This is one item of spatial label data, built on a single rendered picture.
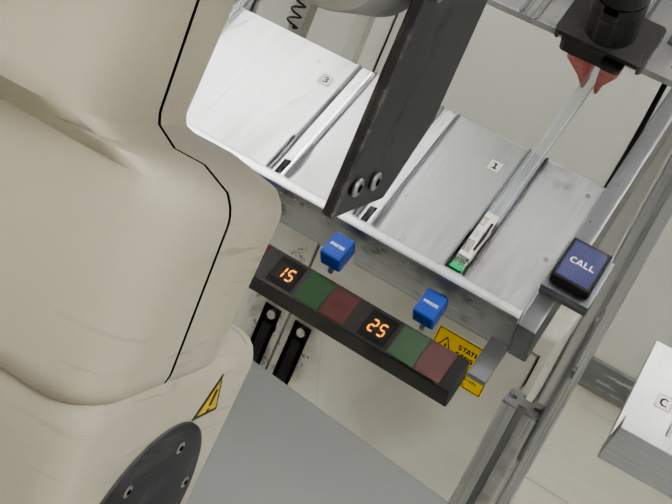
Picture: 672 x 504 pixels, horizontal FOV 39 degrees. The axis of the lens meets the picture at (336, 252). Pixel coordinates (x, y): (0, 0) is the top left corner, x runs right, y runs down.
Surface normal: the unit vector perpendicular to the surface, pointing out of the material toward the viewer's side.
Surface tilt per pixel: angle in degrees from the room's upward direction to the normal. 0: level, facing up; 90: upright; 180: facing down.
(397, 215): 42
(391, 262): 132
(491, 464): 90
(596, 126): 89
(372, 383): 90
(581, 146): 90
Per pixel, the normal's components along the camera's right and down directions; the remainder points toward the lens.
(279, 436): 0.38, -0.87
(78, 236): -0.31, 0.06
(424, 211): 0.00, -0.54
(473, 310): -0.56, 0.70
